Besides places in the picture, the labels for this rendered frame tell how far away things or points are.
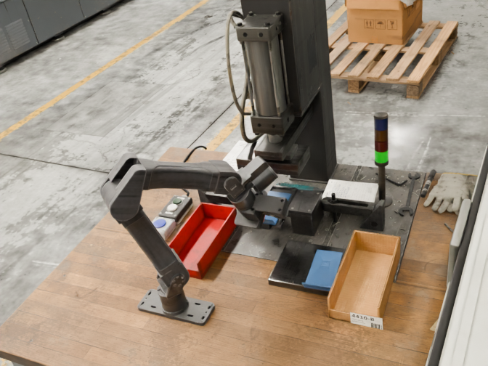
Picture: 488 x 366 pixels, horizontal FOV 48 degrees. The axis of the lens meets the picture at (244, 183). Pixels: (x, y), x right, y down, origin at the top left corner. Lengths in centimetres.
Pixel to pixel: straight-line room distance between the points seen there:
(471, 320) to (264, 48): 108
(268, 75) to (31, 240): 245
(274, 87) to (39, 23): 560
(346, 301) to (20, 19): 570
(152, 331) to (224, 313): 18
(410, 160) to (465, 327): 322
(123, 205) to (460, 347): 95
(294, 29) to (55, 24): 573
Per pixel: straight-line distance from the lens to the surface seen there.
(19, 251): 351
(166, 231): 168
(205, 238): 164
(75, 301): 160
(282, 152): 144
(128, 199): 118
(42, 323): 159
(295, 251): 152
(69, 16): 714
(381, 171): 163
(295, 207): 156
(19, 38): 663
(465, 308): 34
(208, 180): 125
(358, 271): 147
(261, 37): 132
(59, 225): 358
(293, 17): 139
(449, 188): 173
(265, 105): 140
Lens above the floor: 193
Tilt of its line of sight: 34 degrees down
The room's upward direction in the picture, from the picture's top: 11 degrees counter-clockwise
